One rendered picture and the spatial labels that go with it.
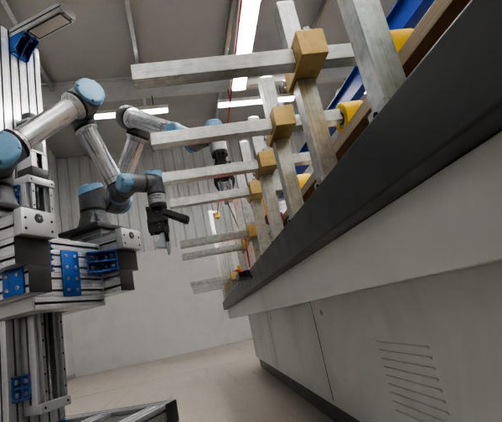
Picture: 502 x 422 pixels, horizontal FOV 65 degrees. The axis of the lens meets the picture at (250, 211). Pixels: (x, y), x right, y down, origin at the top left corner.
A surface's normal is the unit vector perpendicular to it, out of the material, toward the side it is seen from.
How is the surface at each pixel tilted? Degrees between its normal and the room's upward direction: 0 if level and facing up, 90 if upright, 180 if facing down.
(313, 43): 90
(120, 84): 90
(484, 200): 90
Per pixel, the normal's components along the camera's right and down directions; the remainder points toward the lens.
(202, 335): 0.16, -0.29
